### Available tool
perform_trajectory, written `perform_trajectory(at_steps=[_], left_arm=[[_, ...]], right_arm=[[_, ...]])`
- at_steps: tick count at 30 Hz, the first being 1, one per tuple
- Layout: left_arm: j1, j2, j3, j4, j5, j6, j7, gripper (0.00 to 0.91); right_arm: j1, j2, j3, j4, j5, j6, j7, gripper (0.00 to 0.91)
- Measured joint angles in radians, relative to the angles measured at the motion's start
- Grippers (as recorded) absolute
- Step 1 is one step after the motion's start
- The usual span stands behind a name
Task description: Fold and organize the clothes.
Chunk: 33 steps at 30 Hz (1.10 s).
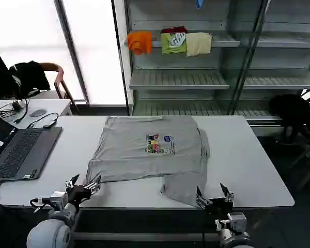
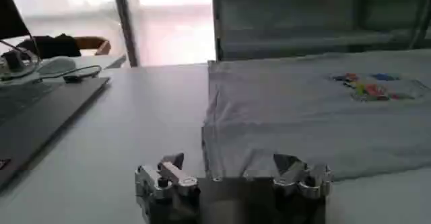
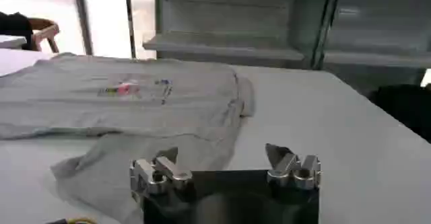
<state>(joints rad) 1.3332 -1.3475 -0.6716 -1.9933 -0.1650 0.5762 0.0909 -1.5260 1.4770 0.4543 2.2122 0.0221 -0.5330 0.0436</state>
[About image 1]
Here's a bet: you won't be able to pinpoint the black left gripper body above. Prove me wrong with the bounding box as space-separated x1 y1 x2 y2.
66 184 91 205

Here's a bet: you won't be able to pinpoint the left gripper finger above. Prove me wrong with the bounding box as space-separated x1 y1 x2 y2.
83 175 102 195
65 174 81 193

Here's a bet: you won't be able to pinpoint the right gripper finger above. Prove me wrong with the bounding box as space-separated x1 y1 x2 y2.
195 185 213 208
219 182 235 203

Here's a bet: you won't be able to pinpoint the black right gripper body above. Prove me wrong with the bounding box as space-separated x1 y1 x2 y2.
205 197 235 215

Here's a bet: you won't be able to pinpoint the grey printed t-shirt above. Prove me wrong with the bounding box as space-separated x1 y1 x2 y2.
85 115 211 208

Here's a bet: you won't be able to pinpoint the dark grey laptop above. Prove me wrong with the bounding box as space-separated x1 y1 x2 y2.
0 113 63 182

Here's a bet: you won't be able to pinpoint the black bag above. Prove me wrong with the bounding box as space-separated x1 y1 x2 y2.
268 94 310 144

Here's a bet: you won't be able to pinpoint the wooden chair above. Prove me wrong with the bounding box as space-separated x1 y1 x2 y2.
28 63 81 115

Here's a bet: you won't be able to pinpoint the black jacket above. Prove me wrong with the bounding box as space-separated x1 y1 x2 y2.
9 60 51 97

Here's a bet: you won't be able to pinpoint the grey metal shelf with clothes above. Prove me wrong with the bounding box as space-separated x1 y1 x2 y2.
111 0 310 130

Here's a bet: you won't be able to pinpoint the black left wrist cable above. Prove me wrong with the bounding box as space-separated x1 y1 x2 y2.
29 197 54 213

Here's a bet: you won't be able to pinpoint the black cable with adapter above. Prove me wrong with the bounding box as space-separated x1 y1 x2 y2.
13 112 60 129

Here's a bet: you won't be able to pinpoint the tangled black cables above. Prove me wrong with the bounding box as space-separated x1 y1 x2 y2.
0 97 31 120

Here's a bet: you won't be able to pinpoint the grey window frame post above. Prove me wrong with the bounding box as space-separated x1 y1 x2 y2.
53 0 91 105

